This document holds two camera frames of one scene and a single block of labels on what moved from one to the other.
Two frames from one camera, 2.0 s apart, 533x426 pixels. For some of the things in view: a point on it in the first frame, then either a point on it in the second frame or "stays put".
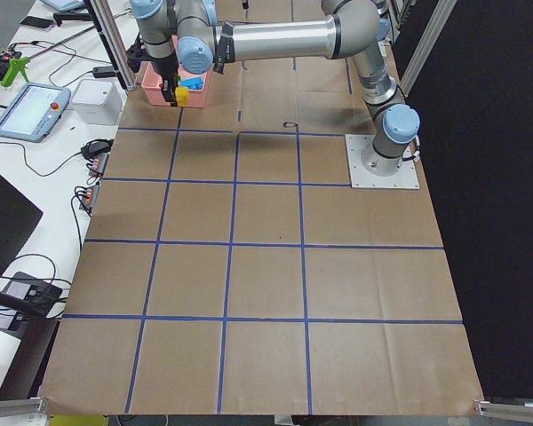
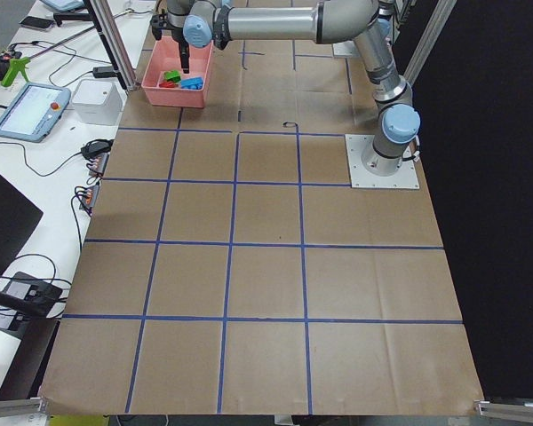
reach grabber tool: (18, 63) stays put
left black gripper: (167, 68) to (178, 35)
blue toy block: (193, 83) stays put
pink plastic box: (151, 82) stays put
